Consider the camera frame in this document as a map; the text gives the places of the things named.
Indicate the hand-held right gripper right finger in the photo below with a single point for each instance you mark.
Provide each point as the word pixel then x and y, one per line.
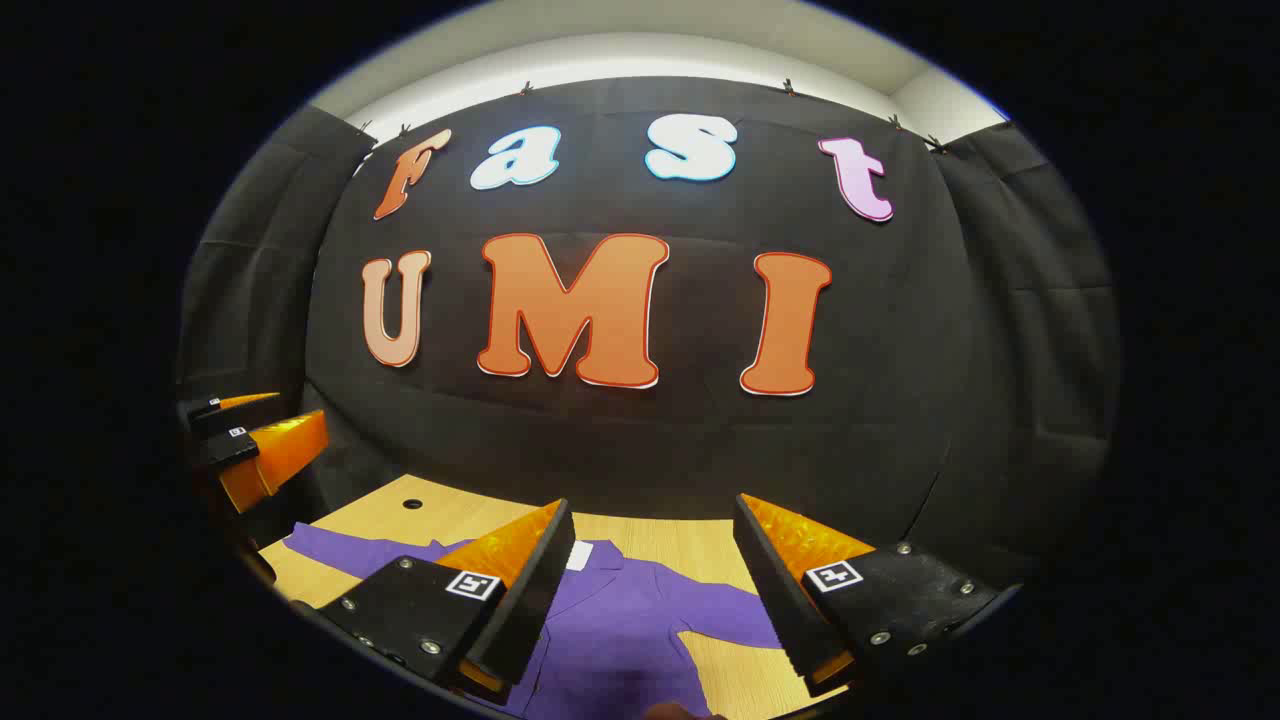
pixel 775 590

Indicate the black backdrop cloth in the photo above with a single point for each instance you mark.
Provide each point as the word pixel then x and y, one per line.
pixel 700 450

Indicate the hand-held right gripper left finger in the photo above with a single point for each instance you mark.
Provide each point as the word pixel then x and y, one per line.
pixel 535 590

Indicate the purple button shirt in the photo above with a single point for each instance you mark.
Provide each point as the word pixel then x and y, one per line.
pixel 620 620

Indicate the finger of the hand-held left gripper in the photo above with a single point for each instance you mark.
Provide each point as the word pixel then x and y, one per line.
pixel 232 413
pixel 290 450

